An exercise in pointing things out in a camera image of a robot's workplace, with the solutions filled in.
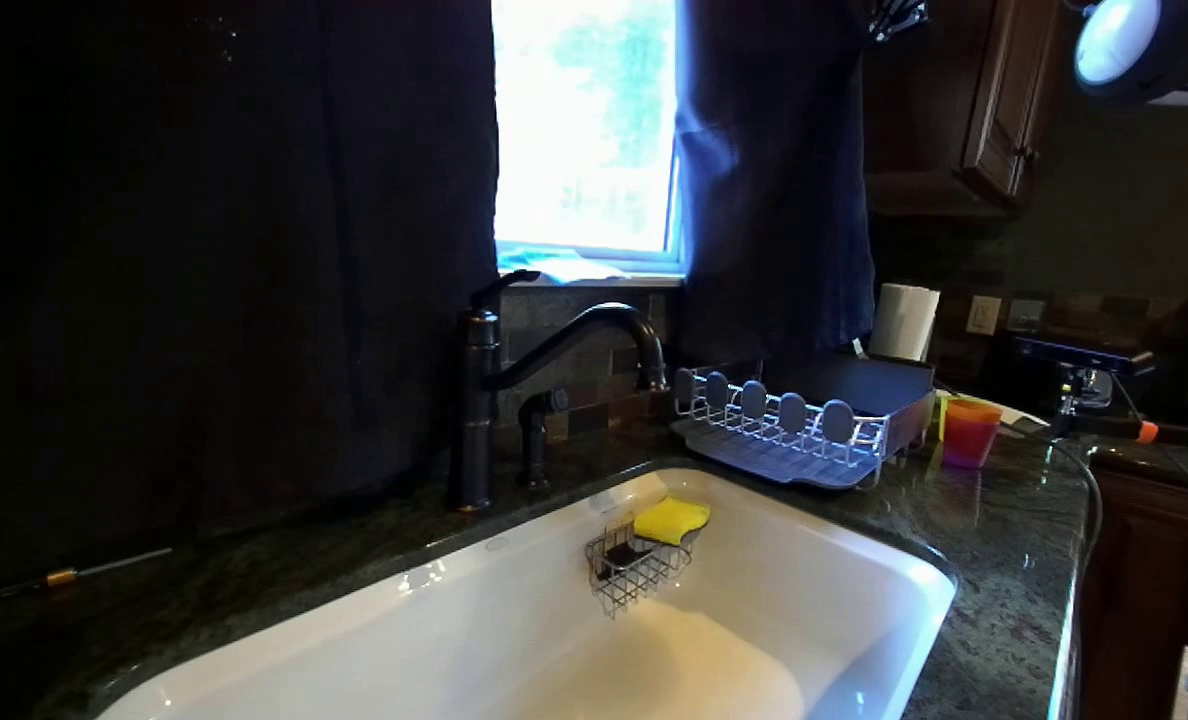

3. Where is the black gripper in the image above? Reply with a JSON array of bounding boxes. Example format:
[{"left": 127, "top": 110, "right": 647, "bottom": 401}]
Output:
[{"left": 858, "top": 0, "right": 934, "bottom": 43}]

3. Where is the wide dark curtain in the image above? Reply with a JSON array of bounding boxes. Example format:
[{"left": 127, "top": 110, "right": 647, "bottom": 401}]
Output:
[{"left": 0, "top": 0, "right": 505, "bottom": 593}]

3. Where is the white paper towel roll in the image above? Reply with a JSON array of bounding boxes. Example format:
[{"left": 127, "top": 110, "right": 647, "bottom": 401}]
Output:
[{"left": 868, "top": 279, "right": 945, "bottom": 370}]

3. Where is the bright window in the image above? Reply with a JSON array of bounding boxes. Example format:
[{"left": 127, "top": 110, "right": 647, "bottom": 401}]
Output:
[{"left": 487, "top": 0, "right": 687, "bottom": 279}]

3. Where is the dark countertop appliance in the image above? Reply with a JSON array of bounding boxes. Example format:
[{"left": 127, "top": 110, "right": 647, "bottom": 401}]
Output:
[{"left": 1010, "top": 333, "right": 1159, "bottom": 429}]

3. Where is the steel dish rack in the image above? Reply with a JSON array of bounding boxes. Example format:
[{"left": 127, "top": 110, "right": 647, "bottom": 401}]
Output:
[{"left": 669, "top": 348, "right": 939, "bottom": 497}]

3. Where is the orange plastic cup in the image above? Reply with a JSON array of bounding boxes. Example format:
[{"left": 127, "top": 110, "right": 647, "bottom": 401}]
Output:
[{"left": 939, "top": 397, "right": 1006, "bottom": 471}]

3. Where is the orange capped tool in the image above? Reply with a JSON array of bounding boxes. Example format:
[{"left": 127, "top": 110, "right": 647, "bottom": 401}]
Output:
[{"left": 1078, "top": 413, "right": 1162, "bottom": 450}]

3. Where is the yellow sponge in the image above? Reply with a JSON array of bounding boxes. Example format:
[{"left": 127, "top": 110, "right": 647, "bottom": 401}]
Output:
[{"left": 629, "top": 497, "right": 717, "bottom": 547}]

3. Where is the dark side sprayer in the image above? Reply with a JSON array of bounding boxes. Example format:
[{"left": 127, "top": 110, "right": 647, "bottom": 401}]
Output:
[{"left": 514, "top": 390, "right": 572, "bottom": 497}]

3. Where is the dark bronze faucet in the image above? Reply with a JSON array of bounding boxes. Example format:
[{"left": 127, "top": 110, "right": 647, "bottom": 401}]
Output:
[{"left": 442, "top": 267, "right": 670, "bottom": 517}]

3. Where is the dark wooden base cabinet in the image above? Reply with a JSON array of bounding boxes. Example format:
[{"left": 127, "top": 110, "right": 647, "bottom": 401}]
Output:
[{"left": 1078, "top": 456, "right": 1188, "bottom": 720}]

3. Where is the white ceramic sink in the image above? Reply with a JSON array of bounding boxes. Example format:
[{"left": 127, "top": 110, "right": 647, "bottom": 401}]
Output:
[{"left": 91, "top": 460, "right": 959, "bottom": 720}]

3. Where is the orange tipped pen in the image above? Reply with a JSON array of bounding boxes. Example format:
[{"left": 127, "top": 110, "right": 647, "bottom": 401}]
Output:
[{"left": 41, "top": 541, "right": 174, "bottom": 597}]

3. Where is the white wall outlet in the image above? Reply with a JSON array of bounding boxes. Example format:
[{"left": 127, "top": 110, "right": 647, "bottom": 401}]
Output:
[{"left": 965, "top": 293, "right": 1006, "bottom": 339}]

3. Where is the wire sponge basket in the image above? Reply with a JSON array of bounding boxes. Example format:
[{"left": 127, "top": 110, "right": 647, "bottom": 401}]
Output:
[{"left": 580, "top": 521, "right": 694, "bottom": 615}]

